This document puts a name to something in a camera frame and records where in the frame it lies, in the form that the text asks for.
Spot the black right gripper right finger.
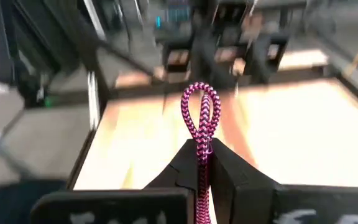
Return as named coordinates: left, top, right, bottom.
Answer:
left=209, top=138, right=358, bottom=224

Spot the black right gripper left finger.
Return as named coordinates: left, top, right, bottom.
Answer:
left=31, top=139, right=198, bottom=224

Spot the pink black braided USB-C cable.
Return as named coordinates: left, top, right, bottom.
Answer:
left=180, top=82, right=222, bottom=224

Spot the silver aluminium extrusion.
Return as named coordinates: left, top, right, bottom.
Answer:
left=86, top=70, right=101, bottom=131

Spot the black table frame strut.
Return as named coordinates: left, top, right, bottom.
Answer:
left=0, top=0, right=157, bottom=108

